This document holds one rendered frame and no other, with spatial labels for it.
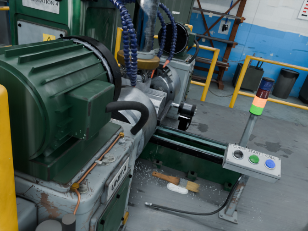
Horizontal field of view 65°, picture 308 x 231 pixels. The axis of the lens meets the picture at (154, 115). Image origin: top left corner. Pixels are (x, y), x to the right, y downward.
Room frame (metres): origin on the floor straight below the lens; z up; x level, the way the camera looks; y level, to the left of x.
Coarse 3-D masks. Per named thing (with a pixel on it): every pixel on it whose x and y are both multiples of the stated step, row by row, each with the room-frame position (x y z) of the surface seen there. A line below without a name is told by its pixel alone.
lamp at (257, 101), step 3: (255, 96) 1.20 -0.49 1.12; (255, 99) 1.19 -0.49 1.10; (258, 99) 1.18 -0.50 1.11; (261, 99) 1.17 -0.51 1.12; (264, 99) 1.17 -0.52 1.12; (255, 102) 1.19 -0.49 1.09; (258, 102) 1.18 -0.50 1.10; (261, 102) 1.17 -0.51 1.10; (264, 102) 1.18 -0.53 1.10; (255, 105) 1.18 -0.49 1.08; (258, 105) 1.17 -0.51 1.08; (261, 105) 1.17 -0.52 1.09; (264, 105) 1.19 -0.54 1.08
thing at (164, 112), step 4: (172, 100) 1.14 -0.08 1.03; (168, 104) 1.07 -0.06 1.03; (172, 104) 1.11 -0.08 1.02; (164, 108) 1.02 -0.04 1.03; (168, 108) 1.03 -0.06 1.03; (164, 112) 0.97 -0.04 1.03; (160, 116) 0.92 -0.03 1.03; (164, 116) 0.95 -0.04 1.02; (160, 120) 0.89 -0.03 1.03; (160, 124) 0.90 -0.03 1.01
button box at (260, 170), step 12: (228, 144) 0.72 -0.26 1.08; (228, 156) 0.67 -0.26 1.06; (264, 156) 0.69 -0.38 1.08; (228, 168) 0.67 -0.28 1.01; (240, 168) 0.66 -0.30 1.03; (252, 168) 0.64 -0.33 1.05; (264, 168) 0.65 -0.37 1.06; (276, 168) 0.65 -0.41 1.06; (264, 180) 0.65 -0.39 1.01; (276, 180) 0.64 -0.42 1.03
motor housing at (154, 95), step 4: (148, 88) 1.01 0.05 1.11; (148, 92) 0.98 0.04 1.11; (152, 92) 0.98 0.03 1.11; (156, 92) 0.99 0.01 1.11; (160, 92) 1.00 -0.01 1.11; (164, 92) 1.01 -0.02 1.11; (148, 96) 0.97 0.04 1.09; (152, 96) 0.96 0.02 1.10; (156, 96) 0.96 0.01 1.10; (160, 96) 0.97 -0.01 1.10; (164, 96) 1.00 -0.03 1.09; (152, 100) 0.95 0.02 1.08; (160, 100) 0.96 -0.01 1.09; (164, 100) 1.06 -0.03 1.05; (160, 104) 1.07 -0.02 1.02; (164, 104) 1.06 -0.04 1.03; (156, 108) 0.93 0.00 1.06; (160, 108) 1.07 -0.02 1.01; (156, 112) 0.92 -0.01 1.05; (160, 112) 1.06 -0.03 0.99; (156, 128) 0.98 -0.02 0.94
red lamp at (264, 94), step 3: (258, 87) 1.21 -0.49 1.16; (258, 90) 1.19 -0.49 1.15; (261, 90) 1.18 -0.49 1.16; (264, 90) 1.17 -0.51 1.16; (258, 93) 1.19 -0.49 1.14; (261, 93) 1.18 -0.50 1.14; (264, 93) 1.17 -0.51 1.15; (267, 93) 1.18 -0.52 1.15; (258, 96) 1.18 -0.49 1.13; (261, 96) 1.18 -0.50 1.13; (264, 96) 1.17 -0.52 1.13; (267, 96) 1.18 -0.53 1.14
